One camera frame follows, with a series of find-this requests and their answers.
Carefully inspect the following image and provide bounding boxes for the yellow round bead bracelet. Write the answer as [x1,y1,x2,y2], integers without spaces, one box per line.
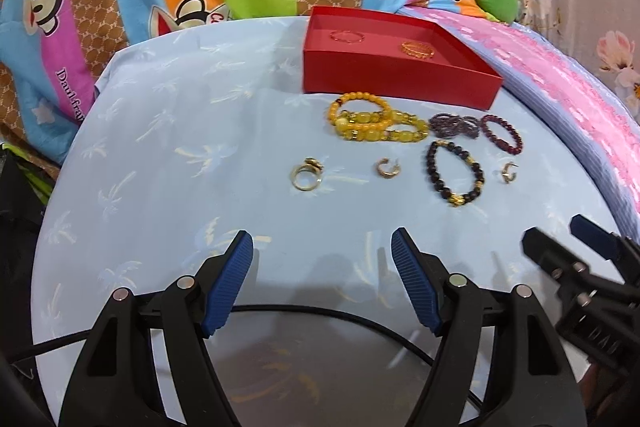
[327,92,393,132]

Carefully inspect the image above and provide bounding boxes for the pink floral bedsheet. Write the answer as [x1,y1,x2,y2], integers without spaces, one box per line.
[400,4,640,208]

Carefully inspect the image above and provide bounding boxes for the wide gold chain bracelet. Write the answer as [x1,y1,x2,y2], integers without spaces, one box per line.
[398,40,433,58]

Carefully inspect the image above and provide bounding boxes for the red cardboard box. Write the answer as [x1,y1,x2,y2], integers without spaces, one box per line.
[302,6,503,111]

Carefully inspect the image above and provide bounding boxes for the dark red bead bracelet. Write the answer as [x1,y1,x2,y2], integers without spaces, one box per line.
[480,113,523,155]

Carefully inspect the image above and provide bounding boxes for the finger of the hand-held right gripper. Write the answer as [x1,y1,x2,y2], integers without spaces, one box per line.
[521,228,603,308]
[570,214,640,295]

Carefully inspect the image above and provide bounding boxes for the light blue palm-print cloth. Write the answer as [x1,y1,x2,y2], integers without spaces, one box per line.
[32,14,631,427]

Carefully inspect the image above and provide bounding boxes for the gold ring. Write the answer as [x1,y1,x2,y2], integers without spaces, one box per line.
[291,158,323,192]

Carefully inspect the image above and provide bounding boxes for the dark bead bracelet gold charms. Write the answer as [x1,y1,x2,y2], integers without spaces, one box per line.
[425,139,485,208]

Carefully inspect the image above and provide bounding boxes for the black cable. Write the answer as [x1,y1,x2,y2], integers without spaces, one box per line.
[0,303,486,423]

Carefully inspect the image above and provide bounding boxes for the yellow oval bead bracelet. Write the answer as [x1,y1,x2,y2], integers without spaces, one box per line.
[336,109,431,145]

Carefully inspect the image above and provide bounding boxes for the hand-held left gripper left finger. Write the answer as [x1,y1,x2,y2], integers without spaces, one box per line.
[59,229,254,427]

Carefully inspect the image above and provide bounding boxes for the purple small bead bracelet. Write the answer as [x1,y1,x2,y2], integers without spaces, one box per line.
[431,112,482,140]

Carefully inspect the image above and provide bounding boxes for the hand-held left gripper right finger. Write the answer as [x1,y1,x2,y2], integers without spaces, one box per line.
[391,227,588,427]

